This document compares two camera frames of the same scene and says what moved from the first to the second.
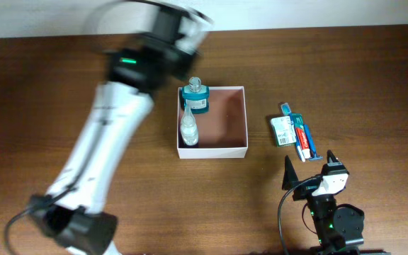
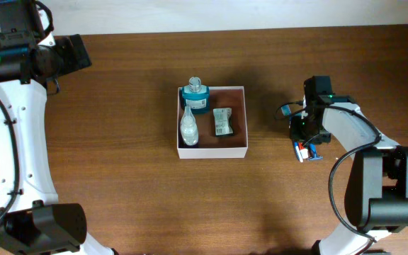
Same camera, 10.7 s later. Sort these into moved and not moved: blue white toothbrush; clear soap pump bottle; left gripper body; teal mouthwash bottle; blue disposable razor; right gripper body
Moved: left gripper body; right gripper body
Not moved: blue disposable razor; blue white toothbrush; clear soap pump bottle; teal mouthwash bottle
